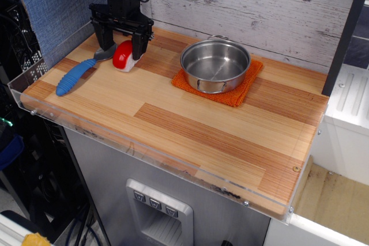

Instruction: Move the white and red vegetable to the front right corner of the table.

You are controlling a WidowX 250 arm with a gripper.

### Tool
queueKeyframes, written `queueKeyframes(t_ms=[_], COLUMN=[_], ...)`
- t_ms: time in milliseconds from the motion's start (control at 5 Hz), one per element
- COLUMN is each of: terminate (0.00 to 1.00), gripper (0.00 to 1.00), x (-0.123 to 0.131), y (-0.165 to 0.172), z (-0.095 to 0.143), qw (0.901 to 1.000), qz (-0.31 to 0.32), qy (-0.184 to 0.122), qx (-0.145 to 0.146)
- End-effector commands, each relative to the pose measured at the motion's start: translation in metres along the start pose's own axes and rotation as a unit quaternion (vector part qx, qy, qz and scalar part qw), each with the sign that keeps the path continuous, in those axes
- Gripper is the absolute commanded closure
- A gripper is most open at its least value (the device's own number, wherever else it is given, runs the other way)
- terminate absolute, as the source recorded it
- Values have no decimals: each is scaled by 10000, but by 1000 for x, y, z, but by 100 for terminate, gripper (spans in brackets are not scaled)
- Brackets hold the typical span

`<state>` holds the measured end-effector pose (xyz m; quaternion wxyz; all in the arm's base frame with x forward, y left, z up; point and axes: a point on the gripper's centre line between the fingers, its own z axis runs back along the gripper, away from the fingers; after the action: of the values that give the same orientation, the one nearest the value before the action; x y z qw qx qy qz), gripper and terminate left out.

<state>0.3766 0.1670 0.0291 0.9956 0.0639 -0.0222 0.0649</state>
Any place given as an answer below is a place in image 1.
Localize clear acrylic table guard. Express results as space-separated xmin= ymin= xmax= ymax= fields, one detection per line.
xmin=9 ymin=27 xmax=328 ymax=222

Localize white toy sink unit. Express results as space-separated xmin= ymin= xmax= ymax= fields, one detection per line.
xmin=265 ymin=65 xmax=368 ymax=245

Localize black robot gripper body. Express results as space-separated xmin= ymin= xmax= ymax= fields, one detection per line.
xmin=89 ymin=0 xmax=154 ymax=40

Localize orange woven cloth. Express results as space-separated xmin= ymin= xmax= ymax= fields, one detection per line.
xmin=171 ymin=60 xmax=263 ymax=107

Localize red and white toy vegetable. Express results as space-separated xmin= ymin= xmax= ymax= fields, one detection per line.
xmin=112 ymin=40 xmax=137 ymax=73

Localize blue fabric panel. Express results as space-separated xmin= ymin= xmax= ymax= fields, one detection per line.
xmin=22 ymin=0 xmax=106 ymax=69

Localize stainless steel pot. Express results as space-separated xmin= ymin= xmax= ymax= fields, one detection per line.
xmin=180 ymin=35 xmax=251 ymax=94

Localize blue handled metal spoon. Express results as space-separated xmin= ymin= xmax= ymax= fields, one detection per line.
xmin=56 ymin=43 xmax=117 ymax=96

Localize silver water dispenser panel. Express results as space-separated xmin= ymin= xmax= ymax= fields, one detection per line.
xmin=126 ymin=179 xmax=194 ymax=245

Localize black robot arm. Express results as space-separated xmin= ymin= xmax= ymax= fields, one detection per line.
xmin=89 ymin=0 xmax=154 ymax=60

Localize grey toy fridge cabinet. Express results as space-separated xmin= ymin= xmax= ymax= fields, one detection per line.
xmin=66 ymin=130 xmax=270 ymax=245

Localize black vertical post right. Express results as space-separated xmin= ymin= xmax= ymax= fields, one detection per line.
xmin=321 ymin=0 xmax=365 ymax=96

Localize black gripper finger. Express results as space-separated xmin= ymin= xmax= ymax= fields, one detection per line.
xmin=92 ymin=21 xmax=115 ymax=51
xmin=131 ymin=32 xmax=152 ymax=59

